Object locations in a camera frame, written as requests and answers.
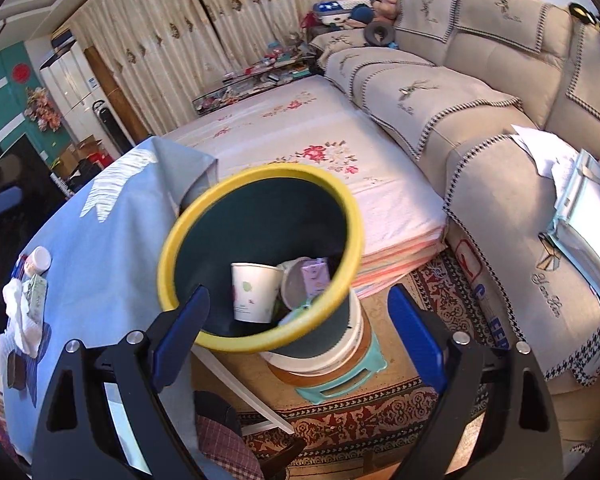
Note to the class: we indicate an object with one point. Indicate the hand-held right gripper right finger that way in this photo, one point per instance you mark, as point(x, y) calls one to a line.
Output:
point(415, 342)

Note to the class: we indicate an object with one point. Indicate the yellow rimmed trash bin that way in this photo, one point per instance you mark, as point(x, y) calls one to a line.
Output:
point(260, 200)

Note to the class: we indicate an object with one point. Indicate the floral white mattress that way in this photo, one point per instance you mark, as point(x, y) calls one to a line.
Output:
point(280, 125)

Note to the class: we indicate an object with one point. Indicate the plaid cushion chair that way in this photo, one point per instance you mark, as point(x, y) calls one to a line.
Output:
point(220, 440)

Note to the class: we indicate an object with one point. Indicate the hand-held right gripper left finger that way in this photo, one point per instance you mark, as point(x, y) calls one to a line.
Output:
point(180, 337)

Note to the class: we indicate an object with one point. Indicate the beige patterned curtain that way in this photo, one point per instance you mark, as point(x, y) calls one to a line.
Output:
point(150, 35)
point(270, 0)

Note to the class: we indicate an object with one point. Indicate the cardboard boxes by cabinet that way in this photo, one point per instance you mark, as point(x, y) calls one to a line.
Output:
point(82, 155)

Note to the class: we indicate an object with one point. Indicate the white torn paper sheet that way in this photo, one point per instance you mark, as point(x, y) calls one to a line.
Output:
point(115, 180)

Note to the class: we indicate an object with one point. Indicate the hanging wall ornament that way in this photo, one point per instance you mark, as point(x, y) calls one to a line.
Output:
point(42, 110)

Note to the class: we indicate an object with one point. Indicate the white plastic bag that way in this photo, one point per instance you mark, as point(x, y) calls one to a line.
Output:
point(22, 327)

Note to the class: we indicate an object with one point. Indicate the large curved television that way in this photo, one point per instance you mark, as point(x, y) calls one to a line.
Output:
point(10, 250)

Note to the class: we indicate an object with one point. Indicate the red round wall decoration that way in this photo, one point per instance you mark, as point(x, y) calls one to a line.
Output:
point(21, 72)

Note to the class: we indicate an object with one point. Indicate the black tower fan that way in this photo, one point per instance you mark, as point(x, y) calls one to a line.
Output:
point(109, 130)

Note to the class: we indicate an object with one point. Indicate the clear plastic folder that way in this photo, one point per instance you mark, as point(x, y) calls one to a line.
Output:
point(585, 240)

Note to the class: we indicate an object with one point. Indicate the pink paper leaflet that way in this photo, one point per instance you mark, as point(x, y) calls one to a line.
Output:
point(314, 277)

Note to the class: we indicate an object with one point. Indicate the clear green plastic container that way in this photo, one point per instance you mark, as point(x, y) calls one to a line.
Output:
point(292, 290)

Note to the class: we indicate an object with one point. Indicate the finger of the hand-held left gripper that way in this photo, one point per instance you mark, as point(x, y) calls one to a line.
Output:
point(0, 200)

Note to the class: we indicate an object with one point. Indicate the brown plastic box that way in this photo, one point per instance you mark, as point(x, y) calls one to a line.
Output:
point(16, 370)

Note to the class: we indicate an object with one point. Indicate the white papers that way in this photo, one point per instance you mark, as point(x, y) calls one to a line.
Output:
point(545, 150)

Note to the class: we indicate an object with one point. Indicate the teal plastic stool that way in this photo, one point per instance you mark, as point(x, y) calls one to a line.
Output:
point(340, 389)

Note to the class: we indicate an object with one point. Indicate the cluttered glass coffee table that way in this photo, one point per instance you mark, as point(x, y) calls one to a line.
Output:
point(250, 82)

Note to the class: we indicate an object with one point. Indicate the brown wooden board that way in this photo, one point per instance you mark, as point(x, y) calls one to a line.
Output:
point(115, 90)

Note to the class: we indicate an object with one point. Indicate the pale green box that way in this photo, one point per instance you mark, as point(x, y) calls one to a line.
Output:
point(35, 297)

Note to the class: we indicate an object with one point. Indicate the patterned red rug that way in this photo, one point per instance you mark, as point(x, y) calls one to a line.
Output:
point(380, 425)

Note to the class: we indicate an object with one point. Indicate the white pill bottle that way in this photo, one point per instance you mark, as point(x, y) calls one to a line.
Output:
point(39, 258)

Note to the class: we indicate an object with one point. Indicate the white table frame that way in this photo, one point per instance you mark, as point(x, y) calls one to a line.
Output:
point(240, 395)

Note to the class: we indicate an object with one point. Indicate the white plastic bucket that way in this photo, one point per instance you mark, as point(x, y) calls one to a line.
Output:
point(352, 342)

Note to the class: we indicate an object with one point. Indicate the beige sofa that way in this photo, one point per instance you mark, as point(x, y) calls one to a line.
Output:
point(480, 110)

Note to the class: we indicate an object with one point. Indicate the boxes atop air conditioner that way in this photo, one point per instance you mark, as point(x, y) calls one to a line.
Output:
point(64, 40)

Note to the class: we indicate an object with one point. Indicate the green print paper cup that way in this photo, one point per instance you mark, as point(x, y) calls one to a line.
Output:
point(252, 295)

